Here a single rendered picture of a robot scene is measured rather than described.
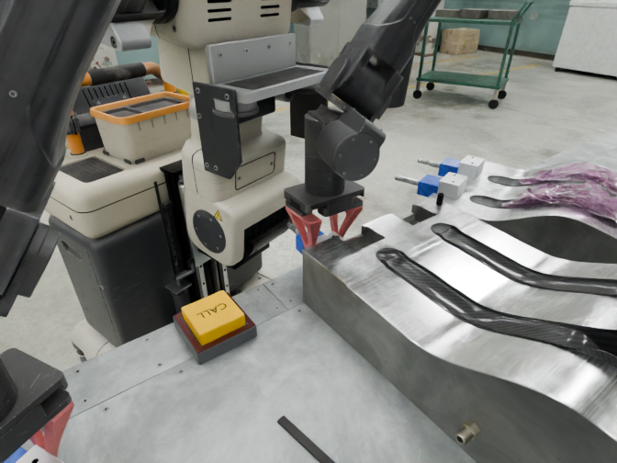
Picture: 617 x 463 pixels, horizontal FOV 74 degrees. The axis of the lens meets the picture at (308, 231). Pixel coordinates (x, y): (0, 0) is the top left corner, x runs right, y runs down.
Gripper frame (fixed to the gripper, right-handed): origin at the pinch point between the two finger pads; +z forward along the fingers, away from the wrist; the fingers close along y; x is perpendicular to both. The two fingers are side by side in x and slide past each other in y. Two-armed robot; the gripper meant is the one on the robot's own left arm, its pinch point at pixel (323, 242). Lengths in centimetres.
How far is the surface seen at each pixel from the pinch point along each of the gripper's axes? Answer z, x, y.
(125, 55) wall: 37, 525, 85
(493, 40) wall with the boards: 51, 457, 730
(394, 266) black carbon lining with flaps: -3.6, -14.2, 0.7
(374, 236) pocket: -3.5, -7.2, 3.6
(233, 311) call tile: 1.1, -5.5, -17.9
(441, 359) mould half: -3.9, -27.7, -6.6
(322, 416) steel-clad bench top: 4.9, -21.4, -15.5
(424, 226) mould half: -4.5, -10.3, 10.3
